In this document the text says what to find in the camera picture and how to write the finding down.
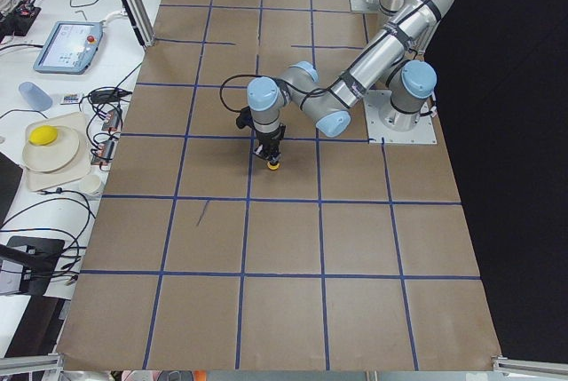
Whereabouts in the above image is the yellow lemon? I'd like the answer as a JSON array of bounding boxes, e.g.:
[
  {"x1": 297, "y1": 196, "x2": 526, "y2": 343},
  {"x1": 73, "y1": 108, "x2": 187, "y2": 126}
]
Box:
[{"x1": 28, "y1": 125, "x2": 59, "y2": 146}]

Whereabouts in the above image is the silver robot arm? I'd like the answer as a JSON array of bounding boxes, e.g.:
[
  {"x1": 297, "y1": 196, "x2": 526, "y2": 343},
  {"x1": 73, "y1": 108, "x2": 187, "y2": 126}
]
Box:
[
  {"x1": 247, "y1": 0, "x2": 438, "y2": 170},
  {"x1": 236, "y1": 0, "x2": 454, "y2": 166}
]

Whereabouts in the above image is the yellow push button switch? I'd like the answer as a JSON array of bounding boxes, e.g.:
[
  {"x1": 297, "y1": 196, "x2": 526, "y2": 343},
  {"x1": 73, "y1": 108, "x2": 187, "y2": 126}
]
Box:
[{"x1": 266, "y1": 157, "x2": 280, "y2": 171}]

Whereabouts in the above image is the translucent blue plastic cup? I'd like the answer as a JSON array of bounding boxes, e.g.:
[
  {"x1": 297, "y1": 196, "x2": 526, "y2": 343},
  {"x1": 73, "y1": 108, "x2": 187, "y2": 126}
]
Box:
[{"x1": 19, "y1": 82, "x2": 52, "y2": 111}]

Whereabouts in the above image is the beige round plate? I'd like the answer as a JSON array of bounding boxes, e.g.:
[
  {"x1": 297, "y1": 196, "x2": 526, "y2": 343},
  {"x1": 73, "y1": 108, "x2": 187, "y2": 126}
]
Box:
[{"x1": 22, "y1": 126, "x2": 80, "y2": 172}]

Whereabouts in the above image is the white paper cup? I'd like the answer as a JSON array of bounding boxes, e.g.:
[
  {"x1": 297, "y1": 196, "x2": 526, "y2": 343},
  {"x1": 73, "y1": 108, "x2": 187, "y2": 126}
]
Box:
[{"x1": 78, "y1": 174, "x2": 105, "y2": 198}]

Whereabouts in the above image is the black braided cable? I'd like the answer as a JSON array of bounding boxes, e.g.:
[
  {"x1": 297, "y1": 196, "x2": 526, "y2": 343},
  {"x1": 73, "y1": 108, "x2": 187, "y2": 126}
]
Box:
[{"x1": 218, "y1": 73, "x2": 267, "y2": 112}]

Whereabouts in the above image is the small remote control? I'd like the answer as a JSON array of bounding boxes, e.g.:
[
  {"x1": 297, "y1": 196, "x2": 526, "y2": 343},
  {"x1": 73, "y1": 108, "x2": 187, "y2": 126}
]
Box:
[{"x1": 60, "y1": 93, "x2": 84, "y2": 105}]

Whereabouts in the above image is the black device stand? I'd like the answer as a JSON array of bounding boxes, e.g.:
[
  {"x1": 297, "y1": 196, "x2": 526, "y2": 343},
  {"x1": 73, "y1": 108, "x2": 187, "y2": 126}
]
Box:
[{"x1": 1, "y1": 235, "x2": 65, "y2": 296}]

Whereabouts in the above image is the beige square tray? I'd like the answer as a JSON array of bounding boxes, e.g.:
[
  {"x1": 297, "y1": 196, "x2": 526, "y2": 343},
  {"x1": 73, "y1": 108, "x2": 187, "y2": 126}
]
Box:
[{"x1": 22, "y1": 112, "x2": 91, "y2": 192}]

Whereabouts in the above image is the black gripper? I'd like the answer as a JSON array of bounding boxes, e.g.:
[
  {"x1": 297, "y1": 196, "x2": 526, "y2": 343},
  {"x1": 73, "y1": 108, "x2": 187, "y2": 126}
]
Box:
[{"x1": 255, "y1": 123, "x2": 286, "y2": 163}]

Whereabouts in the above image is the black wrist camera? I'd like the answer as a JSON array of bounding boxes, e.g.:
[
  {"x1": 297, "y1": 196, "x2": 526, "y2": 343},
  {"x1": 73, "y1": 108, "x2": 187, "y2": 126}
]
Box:
[{"x1": 235, "y1": 107, "x2": 255, "y2": 130}]

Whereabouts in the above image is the near teach pendant tablet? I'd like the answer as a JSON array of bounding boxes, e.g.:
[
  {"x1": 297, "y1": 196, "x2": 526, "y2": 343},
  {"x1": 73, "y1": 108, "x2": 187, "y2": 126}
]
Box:
[{"x1": 33, "y1": 21, "x2": 103, "y2": 75}]

